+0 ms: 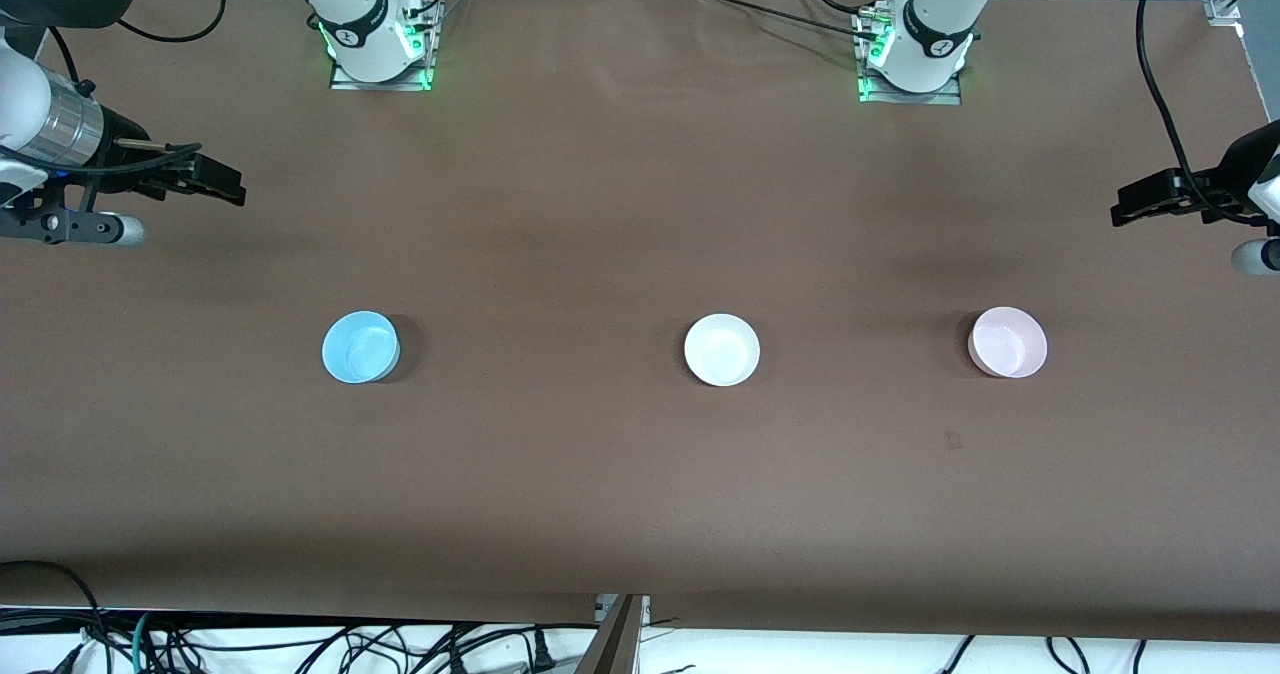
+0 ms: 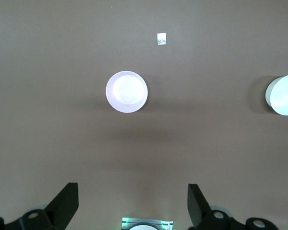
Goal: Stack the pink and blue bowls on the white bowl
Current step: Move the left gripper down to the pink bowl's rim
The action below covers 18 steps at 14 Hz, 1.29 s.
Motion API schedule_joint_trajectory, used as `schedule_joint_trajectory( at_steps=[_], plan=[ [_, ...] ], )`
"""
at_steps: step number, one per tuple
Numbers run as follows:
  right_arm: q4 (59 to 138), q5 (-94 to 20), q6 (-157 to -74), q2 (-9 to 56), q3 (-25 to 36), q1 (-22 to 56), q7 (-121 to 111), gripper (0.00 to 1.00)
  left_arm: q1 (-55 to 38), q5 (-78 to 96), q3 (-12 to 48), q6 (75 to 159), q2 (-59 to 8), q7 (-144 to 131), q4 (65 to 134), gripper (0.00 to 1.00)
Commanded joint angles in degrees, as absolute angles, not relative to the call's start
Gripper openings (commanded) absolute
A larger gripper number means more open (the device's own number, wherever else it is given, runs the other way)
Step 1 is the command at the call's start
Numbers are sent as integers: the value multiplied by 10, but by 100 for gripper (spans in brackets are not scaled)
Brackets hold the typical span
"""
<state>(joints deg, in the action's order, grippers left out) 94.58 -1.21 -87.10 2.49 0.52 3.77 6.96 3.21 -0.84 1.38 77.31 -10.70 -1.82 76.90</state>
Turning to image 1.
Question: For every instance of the light blue bowl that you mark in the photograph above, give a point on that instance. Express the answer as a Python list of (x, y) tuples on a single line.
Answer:
[(360, 347)]

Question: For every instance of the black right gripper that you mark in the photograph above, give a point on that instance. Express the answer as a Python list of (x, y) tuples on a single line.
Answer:
[(124, 159)]

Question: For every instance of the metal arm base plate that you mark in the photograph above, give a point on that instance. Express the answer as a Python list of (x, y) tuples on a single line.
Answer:
[(345, 81), (905, 97)]

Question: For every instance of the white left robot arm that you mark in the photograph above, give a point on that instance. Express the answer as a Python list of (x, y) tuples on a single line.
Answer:
[(935, 19)]

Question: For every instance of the aluminium frame post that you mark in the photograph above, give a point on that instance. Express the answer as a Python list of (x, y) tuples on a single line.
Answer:
[(615, 639)]

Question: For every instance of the light pink bowl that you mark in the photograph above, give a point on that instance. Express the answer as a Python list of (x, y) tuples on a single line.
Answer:
[(1008, 342)]

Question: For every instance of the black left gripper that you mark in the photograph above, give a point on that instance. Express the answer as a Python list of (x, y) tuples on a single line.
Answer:
[(1226, 188)]

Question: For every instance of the white bowl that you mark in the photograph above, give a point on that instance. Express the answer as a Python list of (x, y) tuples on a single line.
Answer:
[(722, 350)]

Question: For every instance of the brown table cover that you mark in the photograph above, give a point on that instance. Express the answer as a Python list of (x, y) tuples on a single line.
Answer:
[(640, 474)]

